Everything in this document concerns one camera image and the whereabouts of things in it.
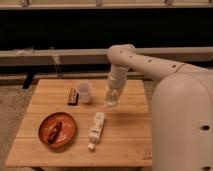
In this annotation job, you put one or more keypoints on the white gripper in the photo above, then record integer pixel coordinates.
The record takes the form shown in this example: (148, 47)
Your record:
(114, 83)

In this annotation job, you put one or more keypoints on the white eraser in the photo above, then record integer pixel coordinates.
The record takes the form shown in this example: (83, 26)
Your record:
(113, 96)

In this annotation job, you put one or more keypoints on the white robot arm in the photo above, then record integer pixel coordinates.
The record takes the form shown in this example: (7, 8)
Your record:
(181, 108)

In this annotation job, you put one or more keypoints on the white ceramic cup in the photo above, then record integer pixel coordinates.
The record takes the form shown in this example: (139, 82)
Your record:
(84, 89)

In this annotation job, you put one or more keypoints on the brown chocolate bar box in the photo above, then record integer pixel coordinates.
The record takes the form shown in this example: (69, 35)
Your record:
(73, 97)

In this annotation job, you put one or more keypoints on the white squeeze tube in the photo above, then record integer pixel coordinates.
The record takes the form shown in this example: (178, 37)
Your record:
(96, 130)

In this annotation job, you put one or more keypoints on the wooden table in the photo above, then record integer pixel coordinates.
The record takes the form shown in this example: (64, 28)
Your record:
(125, 140)

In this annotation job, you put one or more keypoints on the orange round plate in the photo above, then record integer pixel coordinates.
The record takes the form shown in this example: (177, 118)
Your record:
(66, 134)

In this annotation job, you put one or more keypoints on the dark red object on plate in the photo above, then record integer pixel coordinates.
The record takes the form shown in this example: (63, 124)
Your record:
(54, 133)

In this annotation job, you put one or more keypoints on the long metal rail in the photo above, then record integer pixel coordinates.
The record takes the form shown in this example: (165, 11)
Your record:
(97, 56)

